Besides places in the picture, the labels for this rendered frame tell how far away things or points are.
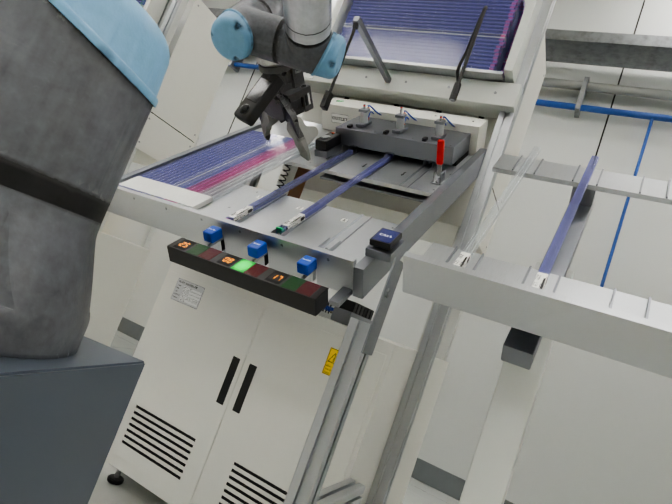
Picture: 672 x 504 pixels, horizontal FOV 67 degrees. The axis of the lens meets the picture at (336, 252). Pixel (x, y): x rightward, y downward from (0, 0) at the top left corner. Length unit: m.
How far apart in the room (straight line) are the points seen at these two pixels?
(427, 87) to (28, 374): 1.37
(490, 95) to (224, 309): 0.92
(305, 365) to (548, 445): 1.74
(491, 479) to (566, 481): 1.89
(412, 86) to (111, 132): 1.28
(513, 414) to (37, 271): 0.73
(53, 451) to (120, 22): 0.26
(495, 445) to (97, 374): 0.66
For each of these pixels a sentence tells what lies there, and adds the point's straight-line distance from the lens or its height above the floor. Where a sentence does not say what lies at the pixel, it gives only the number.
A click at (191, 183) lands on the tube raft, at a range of 1.23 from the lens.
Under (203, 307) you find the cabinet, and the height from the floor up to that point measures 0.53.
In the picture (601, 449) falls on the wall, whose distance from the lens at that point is 2.76.
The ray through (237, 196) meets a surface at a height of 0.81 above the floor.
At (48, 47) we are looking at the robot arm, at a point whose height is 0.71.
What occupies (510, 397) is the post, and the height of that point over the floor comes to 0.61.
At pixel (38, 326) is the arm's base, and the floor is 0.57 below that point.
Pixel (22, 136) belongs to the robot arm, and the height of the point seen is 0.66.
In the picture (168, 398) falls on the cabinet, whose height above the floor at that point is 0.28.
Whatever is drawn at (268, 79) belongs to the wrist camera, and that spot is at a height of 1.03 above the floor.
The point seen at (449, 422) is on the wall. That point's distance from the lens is 2.79.
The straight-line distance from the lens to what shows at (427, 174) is 1.28.
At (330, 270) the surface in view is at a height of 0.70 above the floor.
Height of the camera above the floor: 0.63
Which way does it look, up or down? 7 degrees up
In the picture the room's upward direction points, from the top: 20 degrees clockwise
